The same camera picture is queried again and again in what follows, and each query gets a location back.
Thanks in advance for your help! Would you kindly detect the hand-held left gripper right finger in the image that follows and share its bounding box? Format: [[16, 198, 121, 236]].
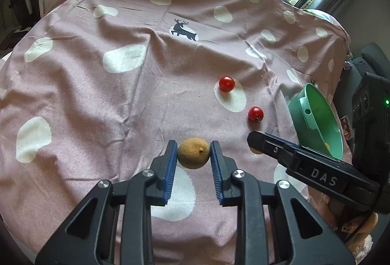
[[210, 140, 355, 265]]

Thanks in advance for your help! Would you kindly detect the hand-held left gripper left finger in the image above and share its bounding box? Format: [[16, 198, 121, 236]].
[[35, 140, 179, 265]]

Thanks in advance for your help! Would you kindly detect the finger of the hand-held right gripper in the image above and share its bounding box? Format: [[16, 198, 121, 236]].
[[247, 130, 305, 175]]

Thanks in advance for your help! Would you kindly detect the green plastic bowl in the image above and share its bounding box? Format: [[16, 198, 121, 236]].
[[288, 83, 344, 162]]

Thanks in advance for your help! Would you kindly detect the red cherry tomato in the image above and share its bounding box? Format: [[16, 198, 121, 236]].
[[248, 106, 264, 123], [219, 76, 236, 93]]

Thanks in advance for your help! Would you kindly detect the tan plush item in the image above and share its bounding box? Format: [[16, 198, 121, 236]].
[[332, 212, 380, 256]]

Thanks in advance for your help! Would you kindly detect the pink polka dot blanket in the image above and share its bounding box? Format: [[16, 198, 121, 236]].
[[0, 0, 351, 265]]

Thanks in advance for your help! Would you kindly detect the dark grey armchair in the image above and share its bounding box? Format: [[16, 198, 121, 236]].
[[337, 42, 390, 92]]

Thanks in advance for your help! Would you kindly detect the pale green cloth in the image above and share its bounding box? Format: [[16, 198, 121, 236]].
[[300, 9, 339, 23]]

